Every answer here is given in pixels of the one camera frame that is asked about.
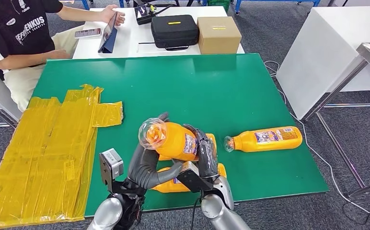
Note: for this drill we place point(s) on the person's left hand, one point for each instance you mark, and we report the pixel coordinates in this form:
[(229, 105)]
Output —
[(113, 12)]

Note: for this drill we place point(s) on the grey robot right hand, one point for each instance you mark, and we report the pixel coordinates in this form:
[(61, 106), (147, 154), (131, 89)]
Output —
[(208, 158)]

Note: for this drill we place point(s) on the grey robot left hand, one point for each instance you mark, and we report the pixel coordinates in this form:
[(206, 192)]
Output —
[(142, 168)]

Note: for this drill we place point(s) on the orange detergent bottle clear cap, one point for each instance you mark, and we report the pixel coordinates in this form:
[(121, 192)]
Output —
[(213, 139), (175, 143), (267, 146), (166, 187)]

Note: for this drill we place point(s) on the person's right forearm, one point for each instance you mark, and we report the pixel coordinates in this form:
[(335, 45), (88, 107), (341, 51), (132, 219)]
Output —
[(29, 60)]

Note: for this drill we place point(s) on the person's left forearm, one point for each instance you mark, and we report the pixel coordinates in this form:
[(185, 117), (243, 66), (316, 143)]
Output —
[(80, 14)]

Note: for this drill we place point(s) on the white desk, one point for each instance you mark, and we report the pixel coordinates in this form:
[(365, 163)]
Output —
[(128, 35)]

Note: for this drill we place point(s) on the tablet in blue case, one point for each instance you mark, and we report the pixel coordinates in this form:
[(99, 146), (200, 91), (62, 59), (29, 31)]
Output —
[(108, 41)]

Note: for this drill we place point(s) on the black controller with screen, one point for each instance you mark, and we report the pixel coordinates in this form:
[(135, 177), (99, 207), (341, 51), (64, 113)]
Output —
[(143, 14)]

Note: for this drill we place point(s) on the smartphone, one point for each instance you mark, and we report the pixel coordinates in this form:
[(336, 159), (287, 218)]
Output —
[(88, 33)]

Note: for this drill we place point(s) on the thin black pen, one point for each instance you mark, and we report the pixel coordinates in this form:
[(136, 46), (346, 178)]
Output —
[(147, 43)]

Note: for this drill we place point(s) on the black zip carry case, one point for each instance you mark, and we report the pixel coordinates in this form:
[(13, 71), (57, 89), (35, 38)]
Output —
[(174, 35)]

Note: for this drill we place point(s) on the green table mat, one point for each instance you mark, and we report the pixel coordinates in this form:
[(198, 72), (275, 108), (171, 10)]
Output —
[(188, 89)]

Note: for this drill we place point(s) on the person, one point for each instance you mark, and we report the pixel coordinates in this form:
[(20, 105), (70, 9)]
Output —
[(20, 31)]

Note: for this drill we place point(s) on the yellow plastic sheet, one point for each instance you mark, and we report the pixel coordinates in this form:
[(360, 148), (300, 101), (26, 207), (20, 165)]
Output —
[(39, 152)]

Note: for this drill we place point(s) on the green plastic crate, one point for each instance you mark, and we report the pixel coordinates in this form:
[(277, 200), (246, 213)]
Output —
[(220, 3)]

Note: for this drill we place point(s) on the brown cardboard box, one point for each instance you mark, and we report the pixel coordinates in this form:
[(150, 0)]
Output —
[(218, 39)]

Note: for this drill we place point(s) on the white panel-sided table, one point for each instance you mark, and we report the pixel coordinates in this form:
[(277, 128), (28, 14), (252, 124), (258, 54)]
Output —
[(318, 60)]

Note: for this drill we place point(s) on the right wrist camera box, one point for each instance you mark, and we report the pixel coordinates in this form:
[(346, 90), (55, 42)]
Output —
[(189, 179)]

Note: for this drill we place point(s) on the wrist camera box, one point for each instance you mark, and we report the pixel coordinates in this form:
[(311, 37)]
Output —
[(189, 179), (112, 162)]

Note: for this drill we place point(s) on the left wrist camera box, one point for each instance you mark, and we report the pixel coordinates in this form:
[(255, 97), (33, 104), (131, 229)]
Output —
[(112, 162)]

